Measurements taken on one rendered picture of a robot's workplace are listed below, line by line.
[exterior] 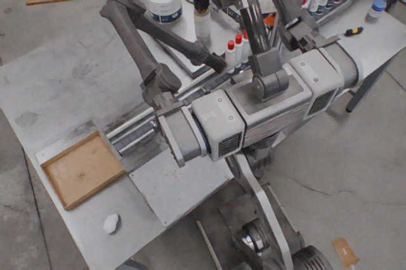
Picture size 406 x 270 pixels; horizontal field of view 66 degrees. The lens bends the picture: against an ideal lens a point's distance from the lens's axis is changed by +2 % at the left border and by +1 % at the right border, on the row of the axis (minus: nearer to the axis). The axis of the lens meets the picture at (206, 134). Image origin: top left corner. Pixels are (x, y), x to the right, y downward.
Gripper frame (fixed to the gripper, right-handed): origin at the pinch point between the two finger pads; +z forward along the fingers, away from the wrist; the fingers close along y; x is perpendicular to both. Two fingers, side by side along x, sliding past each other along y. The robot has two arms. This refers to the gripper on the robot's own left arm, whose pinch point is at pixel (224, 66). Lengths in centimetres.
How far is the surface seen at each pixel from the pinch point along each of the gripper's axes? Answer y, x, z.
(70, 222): -17, 86, -54
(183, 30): 38.5, 2.1, 5.1
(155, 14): 53, 5, -4
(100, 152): 4, 65, -38
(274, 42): -14.4, -24.5, -2.9
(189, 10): 49, -8, 13
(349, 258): -115, 48, 80
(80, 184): -5, 77, -48
